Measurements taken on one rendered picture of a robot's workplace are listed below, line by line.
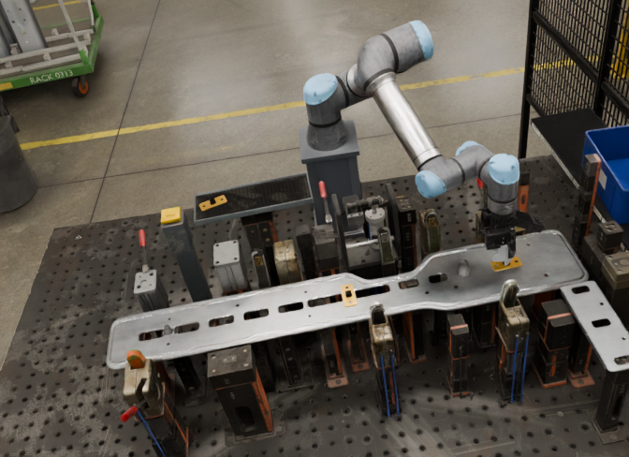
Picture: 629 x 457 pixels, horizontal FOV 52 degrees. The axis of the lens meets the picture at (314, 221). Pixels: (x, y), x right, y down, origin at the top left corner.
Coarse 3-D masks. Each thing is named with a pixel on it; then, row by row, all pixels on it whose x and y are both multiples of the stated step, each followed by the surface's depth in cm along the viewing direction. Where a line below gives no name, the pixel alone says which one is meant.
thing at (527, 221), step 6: (516, 210) 178; (516, 216) 175; (522, 216) 176; (528, 216) 177; (534, 216) 178; (510, 222) 175; (516, 222) 175; (522, 222) 175; (528, 222) 175; (534, 222) 176; (540, 222) 177; (528, 228) 177; (534, 228) 177; (540, 228) 177
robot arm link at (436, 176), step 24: (384, 48) 177; (360, 72) 178; (384, 72) 175; (384, 96) 175; (408, 120) 172; (408, 144) 172; (432, 144) 171; (432, 168) 168; (456, 168) 169; (432, 192) 168
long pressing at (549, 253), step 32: (448, 256) 194; (480, 256) 192; (544, 256) 189; (576, 256) 187; (288, 288) 194; (320, 288) 192; (416, 288) 186; (448, 288) 185; (480, 288) 183; (544, 288) 180; (128, 320) 193; (160, 320) 191; (192, 320) 189; (256, 320) 186; (288, 320) 184; (320, 320) 183; (352, 320) 181; (160, 352) 182; (192, 352) 181
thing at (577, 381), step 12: (576, 324) 180; (576, 336) 182; (576, 348) 184; (588, 348) 183; (576, 360) 186; (588, 360) 186; (576, 372) 189; (588, 372) 192; (576, 384) 189; (588, 384) 189
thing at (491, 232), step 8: (488, 208) 175; (488, 216) 173; (496, 216) 172; (504, 216) 172; (512, 216) 172; (488, 224) 177; (496, 224) 176; (504, 224) 176; (480, 232) 184; (488, 232) 177; (496, 232) 176; (504, 232) 176; (512, 232) 176; (488, 240) 176; (496, 240) 177; (504, 240) 178; (488, 248) 178; (496, 248) 179
